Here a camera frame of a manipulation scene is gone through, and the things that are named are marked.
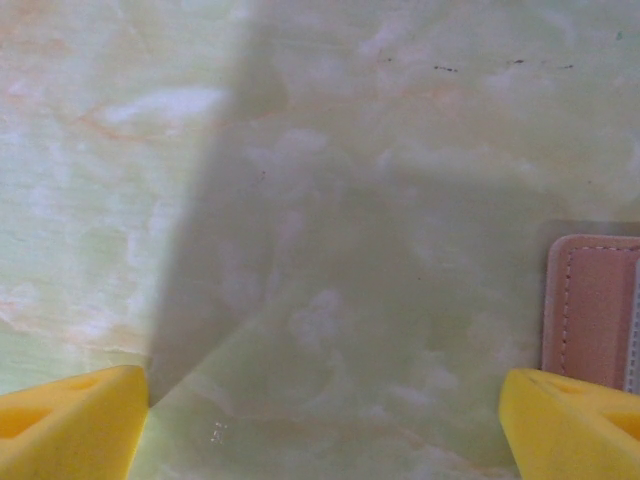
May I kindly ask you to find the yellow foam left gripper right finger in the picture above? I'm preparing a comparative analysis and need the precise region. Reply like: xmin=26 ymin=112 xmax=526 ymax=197
xmin=499 ymin=368 xmax=640 ymax=480

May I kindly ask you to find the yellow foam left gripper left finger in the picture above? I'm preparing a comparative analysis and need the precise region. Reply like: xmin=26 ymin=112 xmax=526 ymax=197
xmin=0 ymin=364 xmax=151 ymax=480

